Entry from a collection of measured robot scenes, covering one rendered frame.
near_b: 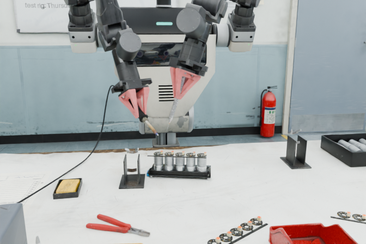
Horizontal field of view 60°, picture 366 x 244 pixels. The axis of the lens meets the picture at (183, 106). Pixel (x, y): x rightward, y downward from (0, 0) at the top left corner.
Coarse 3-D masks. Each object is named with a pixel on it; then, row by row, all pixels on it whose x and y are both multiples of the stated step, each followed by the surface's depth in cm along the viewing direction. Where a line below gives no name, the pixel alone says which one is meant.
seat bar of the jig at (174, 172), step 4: (152, 168) 83; (196, 168) 83; (208, 168) 83; (152, 172) 82; (156, 172) 82; (160, 172) 82; (164, 172) 82; (168, 172) 82; (172, 172) 82; (176, 172) 82; (180, 172) 82; (184, 172) 82; (188, 172) 81; (192, 172) 81; (196, 172) 81; (200, 172) 81; (204, 172) 81; (208, 172) 82
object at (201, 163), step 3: (198, 159) 81; (201, 159) 81; (204, 159) 81; (198, 162) 81; (201, 162) 81; (204, 162) 81; (198, 165) 81; (201, 165) 81; (204, 165) 81; (198, 168) 82; (201, 168) 81; (204, 168) 81; (198, 171) 82; (201, 171) 81; (204, 171) 82
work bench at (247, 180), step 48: (240, 144) 107; (48, 192) 75; (96, 192) 75; (144, 192) 75; (192, 192) 75; (240, 192) 75; (288, 192) 75; (336, 192) 75; (48, 240) 58; (96, 240) 58; (144, 240) 58; (192, 240) 58; (240, 240) 58
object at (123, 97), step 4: (124, 92) 86; (128, 92) 85; (132, 92) 85; (120, 96) 88; (124, 96) 88; (128, 96) 86; (132, 96) 85; (120, 100) 89; (124, 100) 88; (128, 100) 89; (132, 100) 85; (136, 100) 86; (124, 104) 89; (128, 104) 88; (132, 104) 86; (136, 104) 86; (128, 108) 88; (132, 108) 88; (136, 108) 86; (132, 112) 88; (136, 112) 86; (136, 116) 87
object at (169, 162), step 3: (168, 153) 82; (165, 159) 82; (168, 159) 81; (171, 159) 82; (165, 162) 82; (168, 162) 82; (171, 162) 82; (165, 165) 82; (168, 165) 82; (171, 165) 82; (165, 168) 82; (168, 168) 82; (171, 168) 82
